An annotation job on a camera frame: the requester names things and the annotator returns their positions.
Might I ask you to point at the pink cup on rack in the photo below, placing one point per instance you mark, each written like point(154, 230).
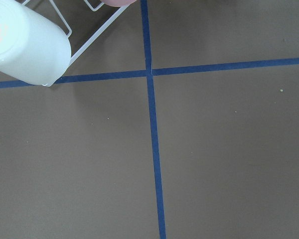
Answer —
point(118, 3)

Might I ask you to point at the white cup on rack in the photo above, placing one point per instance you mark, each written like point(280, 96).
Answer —
point(33, 49)

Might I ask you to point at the white wire cup rack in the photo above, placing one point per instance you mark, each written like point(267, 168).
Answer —
point(83, 21)

